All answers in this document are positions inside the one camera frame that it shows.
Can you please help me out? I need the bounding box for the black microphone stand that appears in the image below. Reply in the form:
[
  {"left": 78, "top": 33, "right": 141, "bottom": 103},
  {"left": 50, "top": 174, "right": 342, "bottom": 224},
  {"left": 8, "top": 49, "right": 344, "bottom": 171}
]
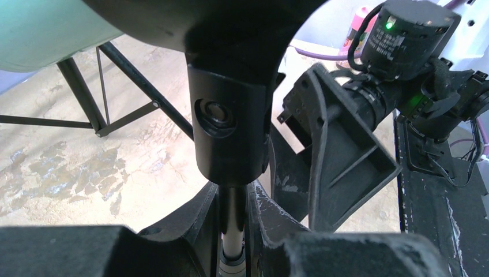
[{"left": 87, "top": 1, "right": 322, "bottom": 276}]

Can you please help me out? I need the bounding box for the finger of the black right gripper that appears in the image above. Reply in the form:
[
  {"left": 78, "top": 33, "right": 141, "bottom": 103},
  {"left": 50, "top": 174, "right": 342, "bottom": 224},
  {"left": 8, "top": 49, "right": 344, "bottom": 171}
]
[{"left": 269, "top": 126, "right": 310, "bottom": 222}]

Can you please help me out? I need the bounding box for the pink round object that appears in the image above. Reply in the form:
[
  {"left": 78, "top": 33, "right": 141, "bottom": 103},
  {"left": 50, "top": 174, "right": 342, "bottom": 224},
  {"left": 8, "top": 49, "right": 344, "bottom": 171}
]
[{"left": 338, "top": 6, "right": 377, "bottom": 63}]

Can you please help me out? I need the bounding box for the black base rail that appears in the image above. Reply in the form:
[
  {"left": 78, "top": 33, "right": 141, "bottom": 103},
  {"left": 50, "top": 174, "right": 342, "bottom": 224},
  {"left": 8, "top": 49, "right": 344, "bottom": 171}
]
[{"left": 394, "top": 123, "right": 488, "bottom": 276}]

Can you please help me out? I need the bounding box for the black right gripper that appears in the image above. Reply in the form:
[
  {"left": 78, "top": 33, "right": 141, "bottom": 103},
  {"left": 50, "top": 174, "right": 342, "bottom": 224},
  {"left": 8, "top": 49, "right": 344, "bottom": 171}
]
[{"left": 278, "top": 63, "right": 403, "bottom": 231}]

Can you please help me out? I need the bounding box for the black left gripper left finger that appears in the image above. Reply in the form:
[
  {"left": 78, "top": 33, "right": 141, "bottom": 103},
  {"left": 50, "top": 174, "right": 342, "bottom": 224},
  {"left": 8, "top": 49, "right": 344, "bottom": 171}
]
[{"left": 1, "top": 183, "right": 219, "bottom": 276}]

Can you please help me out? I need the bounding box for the mint green toy microphone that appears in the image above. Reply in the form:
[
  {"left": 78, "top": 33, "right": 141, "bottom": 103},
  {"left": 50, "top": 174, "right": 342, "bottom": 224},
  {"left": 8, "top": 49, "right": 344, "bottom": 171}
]
[{"left": 1, "top": 1, "right": 123, "bottom": 72}]

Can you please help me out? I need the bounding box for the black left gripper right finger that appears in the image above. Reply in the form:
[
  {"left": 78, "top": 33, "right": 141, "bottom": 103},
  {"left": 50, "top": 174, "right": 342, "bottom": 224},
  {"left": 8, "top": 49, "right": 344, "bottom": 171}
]
[{"left": 246, "top": 181, "right": 450, "bottom": 276}]

